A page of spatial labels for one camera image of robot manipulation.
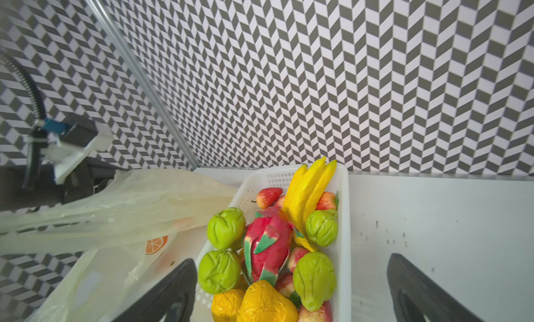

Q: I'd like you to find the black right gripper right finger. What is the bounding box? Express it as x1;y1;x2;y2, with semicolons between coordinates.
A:
387;253;481;321

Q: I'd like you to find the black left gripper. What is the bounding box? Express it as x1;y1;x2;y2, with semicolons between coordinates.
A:
1;158;120;211

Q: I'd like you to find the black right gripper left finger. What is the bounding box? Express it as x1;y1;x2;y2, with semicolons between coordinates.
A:
114;258;197;322

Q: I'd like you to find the green fake custard apple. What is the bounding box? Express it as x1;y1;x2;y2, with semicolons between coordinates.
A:
207;207;246;250
293;252;337;311
198;251;241;295
305;209;338;247

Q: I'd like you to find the translucent cream plastic bag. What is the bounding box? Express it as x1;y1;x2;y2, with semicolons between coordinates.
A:
1;169;237;321

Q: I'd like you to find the yellow fake mango small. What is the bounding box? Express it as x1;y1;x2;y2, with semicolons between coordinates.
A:
211;289;245;322

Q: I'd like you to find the pink fake dragon fruit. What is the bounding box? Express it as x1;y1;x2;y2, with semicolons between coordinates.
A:
243;207;294;286

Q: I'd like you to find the yellow fake banana bunch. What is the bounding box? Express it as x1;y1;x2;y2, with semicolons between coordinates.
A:
282;157;337;252

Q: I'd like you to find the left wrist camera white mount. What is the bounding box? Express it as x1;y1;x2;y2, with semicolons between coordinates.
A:
37;113;113;185

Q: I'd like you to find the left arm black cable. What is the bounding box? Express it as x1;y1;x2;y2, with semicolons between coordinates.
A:
0;50;47;191

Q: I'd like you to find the aluminium corner post left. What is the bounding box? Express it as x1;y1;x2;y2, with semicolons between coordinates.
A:
85;0;200;170

